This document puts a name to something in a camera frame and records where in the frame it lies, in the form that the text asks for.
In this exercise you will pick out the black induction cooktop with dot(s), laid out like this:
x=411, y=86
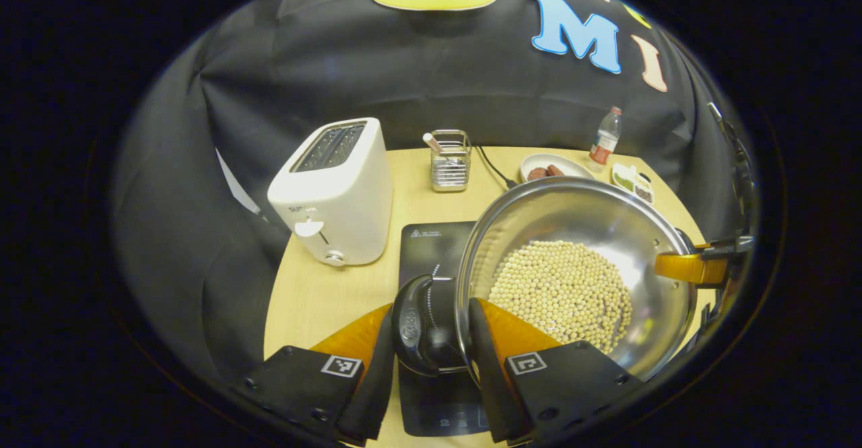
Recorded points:
x=431, y=249

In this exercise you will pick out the pile of yellow soybeans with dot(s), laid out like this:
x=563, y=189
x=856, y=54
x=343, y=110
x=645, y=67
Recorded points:
x=559, y=293

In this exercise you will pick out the white oval plate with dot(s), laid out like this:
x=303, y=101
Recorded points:
x=572, y=164

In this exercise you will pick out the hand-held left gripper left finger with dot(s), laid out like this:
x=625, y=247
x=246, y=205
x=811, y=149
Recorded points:
x=377, y=394

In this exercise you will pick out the stainless steel pot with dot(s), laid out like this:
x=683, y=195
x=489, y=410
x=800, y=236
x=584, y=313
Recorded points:
x=572, y=215

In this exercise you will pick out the raw red meat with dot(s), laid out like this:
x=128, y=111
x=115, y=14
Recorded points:
x=545, y=172

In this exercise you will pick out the clear plastic water bottle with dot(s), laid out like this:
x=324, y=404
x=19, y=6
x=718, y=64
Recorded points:
x=605, y=141

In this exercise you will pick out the pile of dark red beans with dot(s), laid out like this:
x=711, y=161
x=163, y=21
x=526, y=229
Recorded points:
x=644, y=194

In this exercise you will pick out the white toaster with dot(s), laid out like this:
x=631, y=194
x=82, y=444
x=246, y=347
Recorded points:
x=343, y=199

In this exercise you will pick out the pile of green mung beans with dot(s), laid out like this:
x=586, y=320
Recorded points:
x=624, y=182

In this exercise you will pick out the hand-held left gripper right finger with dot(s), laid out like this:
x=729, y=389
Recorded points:
x=486, y=380

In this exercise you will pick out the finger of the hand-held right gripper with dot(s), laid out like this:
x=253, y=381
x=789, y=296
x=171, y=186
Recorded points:
x=687, y=267

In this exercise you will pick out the white divided tray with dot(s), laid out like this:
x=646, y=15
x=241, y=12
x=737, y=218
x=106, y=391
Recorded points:
x=640, y=178

